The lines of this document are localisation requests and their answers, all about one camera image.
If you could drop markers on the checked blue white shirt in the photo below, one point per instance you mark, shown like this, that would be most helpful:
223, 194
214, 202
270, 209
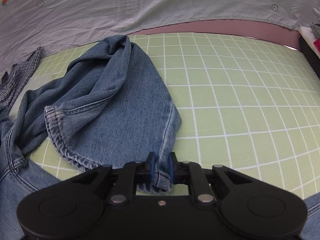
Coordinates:
22, 75

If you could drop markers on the pink mattress edge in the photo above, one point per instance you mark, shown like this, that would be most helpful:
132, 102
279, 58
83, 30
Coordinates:
225, 27

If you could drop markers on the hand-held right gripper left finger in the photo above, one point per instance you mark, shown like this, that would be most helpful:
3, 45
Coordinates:
150, 170

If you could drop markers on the red folded garment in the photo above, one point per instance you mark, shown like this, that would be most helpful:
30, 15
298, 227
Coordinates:
317, 46

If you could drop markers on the grey folded sweatshirt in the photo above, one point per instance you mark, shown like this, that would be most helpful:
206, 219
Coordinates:
316, 28

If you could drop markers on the grey printed cloth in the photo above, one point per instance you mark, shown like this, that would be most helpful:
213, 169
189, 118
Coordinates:
150, 2

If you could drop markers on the white folded garment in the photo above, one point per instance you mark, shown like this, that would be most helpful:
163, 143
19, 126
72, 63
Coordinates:
306, 36

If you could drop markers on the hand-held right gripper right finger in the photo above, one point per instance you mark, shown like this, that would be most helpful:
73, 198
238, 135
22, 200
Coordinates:
171, 170

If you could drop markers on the blue denim jeans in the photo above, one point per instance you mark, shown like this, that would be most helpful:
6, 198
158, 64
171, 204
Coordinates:
130, 100

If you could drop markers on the black folded garment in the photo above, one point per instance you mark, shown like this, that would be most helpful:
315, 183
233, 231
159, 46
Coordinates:
308, 55

